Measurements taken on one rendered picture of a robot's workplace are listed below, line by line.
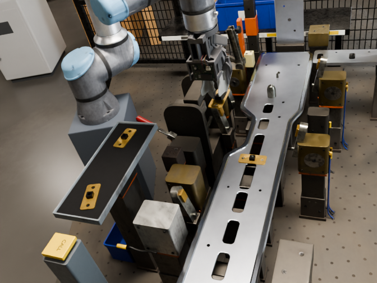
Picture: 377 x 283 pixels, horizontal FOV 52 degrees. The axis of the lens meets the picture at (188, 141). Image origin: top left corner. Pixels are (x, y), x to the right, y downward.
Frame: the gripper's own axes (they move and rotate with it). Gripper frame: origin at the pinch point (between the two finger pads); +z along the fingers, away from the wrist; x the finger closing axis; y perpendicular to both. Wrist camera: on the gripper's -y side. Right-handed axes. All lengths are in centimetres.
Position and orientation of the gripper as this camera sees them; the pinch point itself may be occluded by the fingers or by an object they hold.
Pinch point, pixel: (218, 93)
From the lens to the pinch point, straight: 103.8
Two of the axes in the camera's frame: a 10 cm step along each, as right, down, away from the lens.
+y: -3.6, 6.6, -6.6
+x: 9.1, 0.9, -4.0
